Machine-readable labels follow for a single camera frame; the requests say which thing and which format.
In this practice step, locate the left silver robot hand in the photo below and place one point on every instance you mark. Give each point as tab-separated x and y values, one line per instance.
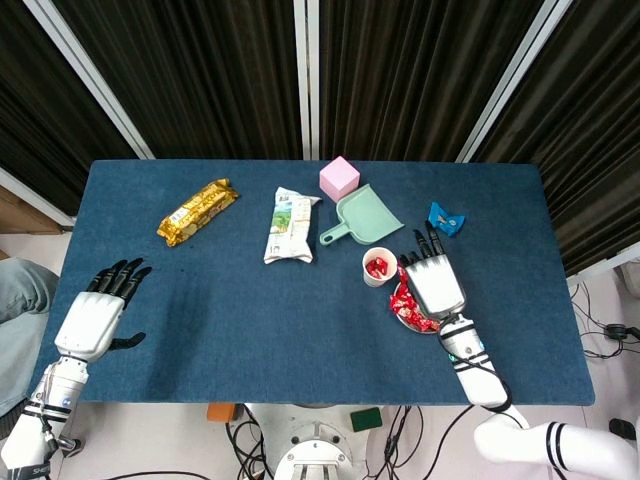
87	325

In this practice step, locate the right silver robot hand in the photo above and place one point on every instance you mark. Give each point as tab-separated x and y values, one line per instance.
435	285

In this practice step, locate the red candy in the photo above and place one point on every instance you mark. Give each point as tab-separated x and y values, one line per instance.
398	302
429	325
402	282
412	315
372	268
385	265

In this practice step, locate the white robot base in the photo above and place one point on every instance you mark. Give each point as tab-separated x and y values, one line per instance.
310	450

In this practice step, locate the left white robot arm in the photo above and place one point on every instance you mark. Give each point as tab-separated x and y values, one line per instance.
57	392

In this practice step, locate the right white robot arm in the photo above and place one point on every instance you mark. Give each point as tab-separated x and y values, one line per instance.
475	375

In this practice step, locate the white paper cup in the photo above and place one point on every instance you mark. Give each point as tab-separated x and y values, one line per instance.
377	283

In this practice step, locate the metal bowl with candies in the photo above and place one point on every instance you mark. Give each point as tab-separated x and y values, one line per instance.
411	329

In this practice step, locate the blue snack wrapper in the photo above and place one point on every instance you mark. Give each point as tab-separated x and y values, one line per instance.
447	220

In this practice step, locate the bystander trouser leg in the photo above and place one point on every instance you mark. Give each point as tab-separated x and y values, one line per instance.
20	310

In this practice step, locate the green plastic dustpan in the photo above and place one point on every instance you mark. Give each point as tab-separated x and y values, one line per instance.
365	215

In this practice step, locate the brown cardboard box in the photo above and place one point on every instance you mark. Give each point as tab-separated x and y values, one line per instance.
20	215

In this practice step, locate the pink cube box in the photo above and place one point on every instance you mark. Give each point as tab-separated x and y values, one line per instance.
340	177

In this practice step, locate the dark green block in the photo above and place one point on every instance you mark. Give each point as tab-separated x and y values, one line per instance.
366	419

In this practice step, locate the white green snack bag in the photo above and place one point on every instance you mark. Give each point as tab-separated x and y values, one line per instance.
290	230

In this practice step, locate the gold biscuit packet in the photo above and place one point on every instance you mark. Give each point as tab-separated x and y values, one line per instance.
197	212

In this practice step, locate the orange block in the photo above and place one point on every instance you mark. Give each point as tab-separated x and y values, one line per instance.
220	413

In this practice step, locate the blue felt table cover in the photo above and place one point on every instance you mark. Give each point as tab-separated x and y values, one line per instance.
250	325

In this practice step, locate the black power adapter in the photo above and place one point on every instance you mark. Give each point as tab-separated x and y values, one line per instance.
616	331

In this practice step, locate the dark pleated curtain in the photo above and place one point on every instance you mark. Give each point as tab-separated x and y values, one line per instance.
600	125
200	75
400	75
30	100

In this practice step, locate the white frame rail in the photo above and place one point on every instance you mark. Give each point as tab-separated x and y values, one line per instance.
35	197
605	265

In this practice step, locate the white frame post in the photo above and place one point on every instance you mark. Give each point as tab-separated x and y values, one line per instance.
90	80
306	75
515	80

